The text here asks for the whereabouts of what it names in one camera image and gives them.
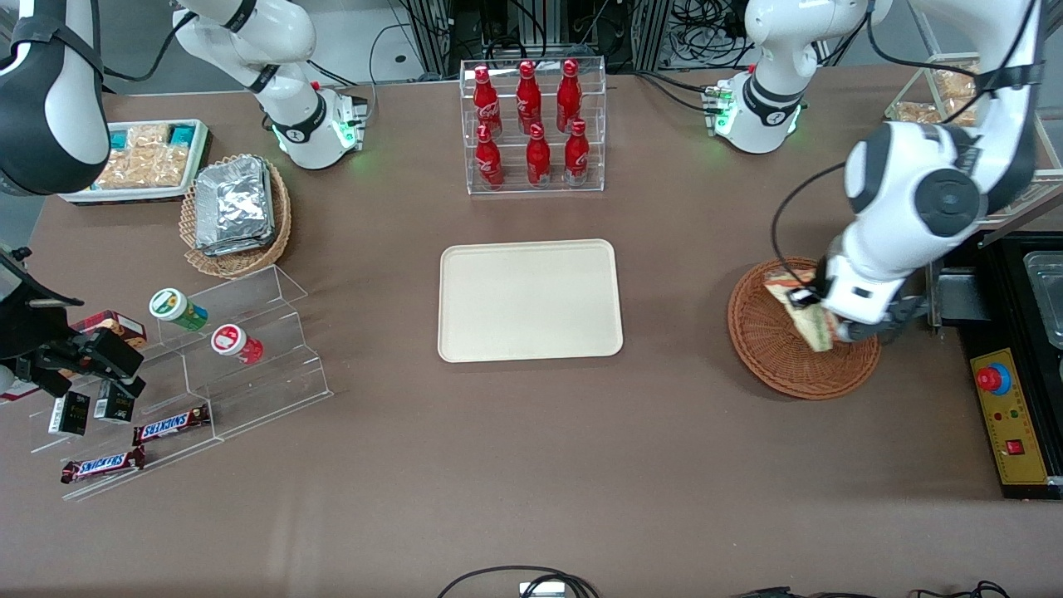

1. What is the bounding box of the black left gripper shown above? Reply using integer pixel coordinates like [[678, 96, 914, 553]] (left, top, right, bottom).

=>
[[789, 253, 833, 311]]

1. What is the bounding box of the triangle sandwich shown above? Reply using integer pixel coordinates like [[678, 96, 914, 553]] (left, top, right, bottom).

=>
[[763, 266, 840, 352]]

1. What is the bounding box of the round brown wicker basket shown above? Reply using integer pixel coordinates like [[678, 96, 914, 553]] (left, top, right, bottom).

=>
[[727, 257, 883, 401]]

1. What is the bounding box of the oval tan wicker basket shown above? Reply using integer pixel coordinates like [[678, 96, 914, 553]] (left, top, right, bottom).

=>
[[179, 154, 293, 279]]

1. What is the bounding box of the white rectangular snack tray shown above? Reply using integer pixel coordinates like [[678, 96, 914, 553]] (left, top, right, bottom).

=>
[[58, 119, 213, 205]]

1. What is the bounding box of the beige plastic tray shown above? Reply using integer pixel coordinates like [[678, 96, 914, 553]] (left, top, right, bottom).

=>
[[438, 238, 624, 364]]

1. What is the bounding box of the small black box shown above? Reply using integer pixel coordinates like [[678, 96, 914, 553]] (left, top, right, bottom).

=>
[[47, 390, 91, 436], [93, 380, 136, 424]]

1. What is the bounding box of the brown red chocolate box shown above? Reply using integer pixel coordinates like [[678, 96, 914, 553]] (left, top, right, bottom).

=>
[[71, 310, 148, 350]]

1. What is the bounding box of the brown Snickers bar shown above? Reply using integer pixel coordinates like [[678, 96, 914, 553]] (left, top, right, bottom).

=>
[[60, 446, 147, 485], [132, 404, 211, 446]]

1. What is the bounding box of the clear acrylic stepped stand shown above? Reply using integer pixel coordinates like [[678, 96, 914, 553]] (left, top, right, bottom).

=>
[[29, 332, 222, 502], [156, 264, 335, 442]]

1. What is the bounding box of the green lidded snack cup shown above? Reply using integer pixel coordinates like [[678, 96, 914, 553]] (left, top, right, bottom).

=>
[[149, 287, 209, 332]]

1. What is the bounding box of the red lidded snack cup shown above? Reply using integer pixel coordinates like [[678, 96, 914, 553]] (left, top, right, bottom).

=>
[[210, 324, 265, 365]]

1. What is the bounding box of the silver foil packet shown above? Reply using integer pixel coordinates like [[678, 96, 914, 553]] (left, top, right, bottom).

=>
[[194, 157, 274, 247], [198, 162, 277, 257]]

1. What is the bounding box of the black machine housing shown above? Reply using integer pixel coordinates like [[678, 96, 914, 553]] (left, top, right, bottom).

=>
[[926, 228, 1063, 501]]

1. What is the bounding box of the yellow control panel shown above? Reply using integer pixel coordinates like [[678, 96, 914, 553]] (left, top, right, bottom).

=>
[[969, 347, 1051, 487]]

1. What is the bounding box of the red cola bottle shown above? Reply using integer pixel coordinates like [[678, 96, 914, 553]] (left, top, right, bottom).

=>
[[474, 123, 505, 190], [525, 123, 552, 188], [515, 60, 543, 135], [556, 58, 583, 134], [564, 119, 591, 186], [473, 66, 504, 140]]

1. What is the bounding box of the clear acrylic bottle rack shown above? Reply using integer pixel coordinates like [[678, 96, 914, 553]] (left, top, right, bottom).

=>
[[459, 56, 607, 196]]

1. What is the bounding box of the metal equipment rack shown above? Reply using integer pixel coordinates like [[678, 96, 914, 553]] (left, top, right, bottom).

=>
[[403, 0, 674, 77]]

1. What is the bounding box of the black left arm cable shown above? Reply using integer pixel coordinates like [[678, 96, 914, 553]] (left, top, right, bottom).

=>
[[770, 0, 1043, 293]]

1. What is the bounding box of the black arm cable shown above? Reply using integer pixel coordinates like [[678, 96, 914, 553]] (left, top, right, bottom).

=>
[[98, 8, 200, 84], [770, 0, 1043, 293]]

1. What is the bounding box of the white wire rack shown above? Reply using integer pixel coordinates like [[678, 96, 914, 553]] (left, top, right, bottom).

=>
[[884, 50, 1063, 225]]

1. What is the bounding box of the black cable bundle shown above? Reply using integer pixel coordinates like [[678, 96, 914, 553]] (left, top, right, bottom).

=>
[[664, 0, 755, 66]]

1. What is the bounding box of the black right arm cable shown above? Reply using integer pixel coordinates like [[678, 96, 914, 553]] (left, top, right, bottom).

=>
[[98, 8, 200, 84]]

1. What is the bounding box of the black tangled floor cable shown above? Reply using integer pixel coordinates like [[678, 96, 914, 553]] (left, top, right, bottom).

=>
[[914, 580, 1011, 598]]

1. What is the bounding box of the black looped cable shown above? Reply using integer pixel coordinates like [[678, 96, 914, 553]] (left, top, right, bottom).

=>
[[436, 566, 600, 598]]

